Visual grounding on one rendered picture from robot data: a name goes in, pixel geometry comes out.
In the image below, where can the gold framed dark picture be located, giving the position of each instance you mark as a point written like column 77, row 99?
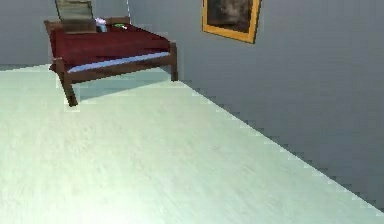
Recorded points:
column 230, row 15

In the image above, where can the wooden bed with red blanket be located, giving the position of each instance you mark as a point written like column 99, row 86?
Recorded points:
column 110, row 46

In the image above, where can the small green object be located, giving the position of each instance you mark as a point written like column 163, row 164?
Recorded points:
column 119, row 25

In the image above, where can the small white and blue object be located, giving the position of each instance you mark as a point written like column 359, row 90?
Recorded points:
column 101, row 24

